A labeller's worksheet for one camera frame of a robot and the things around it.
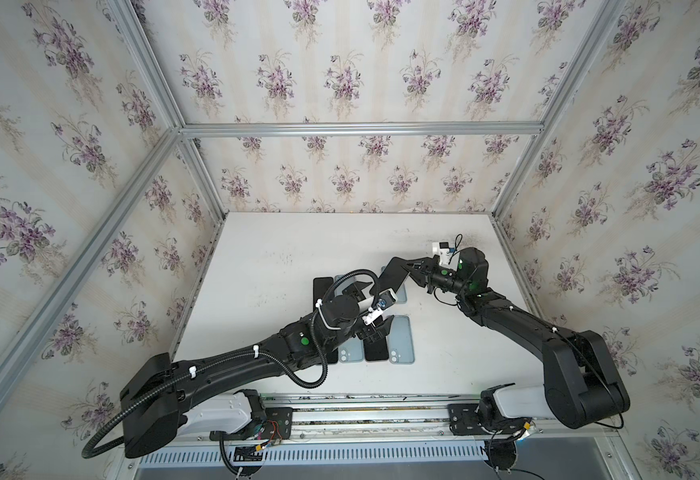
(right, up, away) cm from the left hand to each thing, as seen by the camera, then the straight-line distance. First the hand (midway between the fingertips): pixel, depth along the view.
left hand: (380, 294), depth 73 cm
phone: (+10, -5, +25) cm, 27 cm away
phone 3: (-7, -19, +12) cm, 24 cm away
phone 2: (-6, +2, -7) cm, 9 cm away
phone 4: (+8, -17, +16) cm, 24 cm away
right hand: (+6, +6, +7) cm, 11 cm away
